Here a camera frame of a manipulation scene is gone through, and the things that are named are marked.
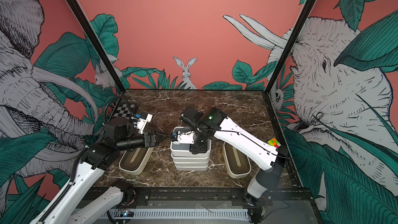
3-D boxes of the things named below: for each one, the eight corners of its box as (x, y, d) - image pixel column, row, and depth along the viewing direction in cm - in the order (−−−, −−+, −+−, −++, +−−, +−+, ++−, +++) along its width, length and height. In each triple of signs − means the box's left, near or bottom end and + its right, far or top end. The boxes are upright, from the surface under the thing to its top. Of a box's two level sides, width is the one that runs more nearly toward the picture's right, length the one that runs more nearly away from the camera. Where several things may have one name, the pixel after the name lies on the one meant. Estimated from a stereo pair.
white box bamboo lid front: (176, 170, 84) (174, 167, 79) (176, 169, 85) (175, 165, 80) (207, 171, 85) (208, 167, 79) (207, 169, 85) (208, 165, 80)
